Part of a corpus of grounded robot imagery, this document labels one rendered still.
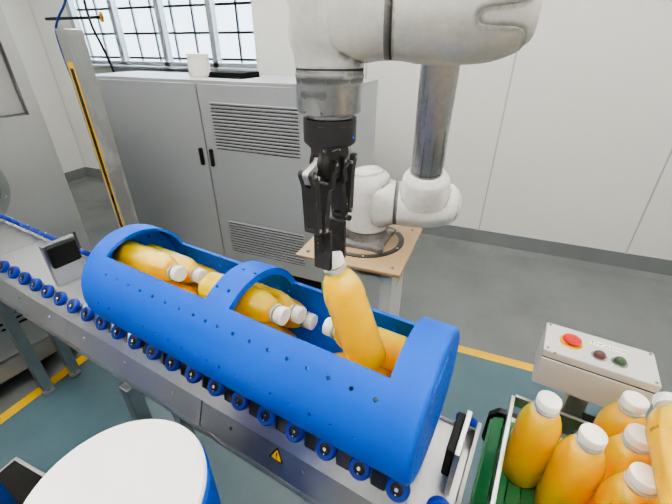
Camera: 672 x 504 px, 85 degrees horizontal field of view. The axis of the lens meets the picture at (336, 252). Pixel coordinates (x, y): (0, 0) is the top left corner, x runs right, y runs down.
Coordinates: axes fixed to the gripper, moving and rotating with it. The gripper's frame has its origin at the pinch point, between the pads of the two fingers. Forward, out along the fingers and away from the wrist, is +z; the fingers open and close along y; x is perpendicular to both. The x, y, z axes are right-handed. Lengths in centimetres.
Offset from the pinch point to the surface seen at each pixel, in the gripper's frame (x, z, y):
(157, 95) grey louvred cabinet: -217, 1, -130
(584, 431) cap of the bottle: 43, 25, -6
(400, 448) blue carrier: 19.3, 23.9, 11.9
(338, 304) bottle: 3.6, 8.7, 3.5
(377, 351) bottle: 10.1, 18.2, 0.8
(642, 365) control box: 54, 27, -31
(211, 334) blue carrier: -20.8, 20.6, 10.7
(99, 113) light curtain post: -120, -7, -34
